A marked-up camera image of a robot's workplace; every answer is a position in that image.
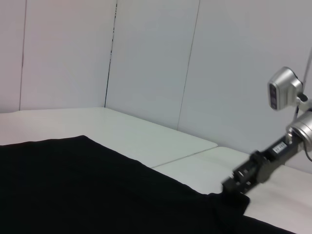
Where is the black t-shirt with FREE print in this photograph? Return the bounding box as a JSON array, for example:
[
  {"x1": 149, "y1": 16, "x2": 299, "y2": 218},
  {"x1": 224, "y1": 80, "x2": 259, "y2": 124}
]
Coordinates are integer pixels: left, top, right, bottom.
[{"x1": 0, "y1": 135, "x2": 303, "y2": 234}]

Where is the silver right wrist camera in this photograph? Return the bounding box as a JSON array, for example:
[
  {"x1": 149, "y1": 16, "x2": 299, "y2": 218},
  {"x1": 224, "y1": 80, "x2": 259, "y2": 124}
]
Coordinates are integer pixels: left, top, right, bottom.
[{"x1": 267, "y1": 66, "x2": 304, "y2": 112}]

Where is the thin grey camera cable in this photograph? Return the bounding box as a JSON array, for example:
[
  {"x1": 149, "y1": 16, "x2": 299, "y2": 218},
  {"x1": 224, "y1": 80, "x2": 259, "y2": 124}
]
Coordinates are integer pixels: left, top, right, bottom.
[{"x1": 301, "y1": 47, "x2": 312, "y2": 82}]

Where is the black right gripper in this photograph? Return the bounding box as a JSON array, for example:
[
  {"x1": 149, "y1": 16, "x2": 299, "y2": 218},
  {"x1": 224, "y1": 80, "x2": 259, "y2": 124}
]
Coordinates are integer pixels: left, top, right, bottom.
[{"x1": 220, "y1": 136, "x2": 300, "y2": 196}]

